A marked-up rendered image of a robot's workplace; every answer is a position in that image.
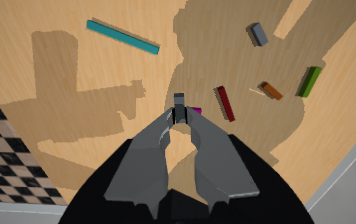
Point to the grey rod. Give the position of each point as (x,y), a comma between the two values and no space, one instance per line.
(259,34)
(179,107)

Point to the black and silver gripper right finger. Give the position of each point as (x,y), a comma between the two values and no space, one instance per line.
(225,169)

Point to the turquoise rod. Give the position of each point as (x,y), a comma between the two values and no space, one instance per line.
(122,37)

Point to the magenta rod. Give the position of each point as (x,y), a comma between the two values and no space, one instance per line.
(199,110)

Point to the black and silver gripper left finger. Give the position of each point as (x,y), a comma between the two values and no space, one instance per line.
(135,173)

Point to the dark red rod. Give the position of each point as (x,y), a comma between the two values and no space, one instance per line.
(226,103)

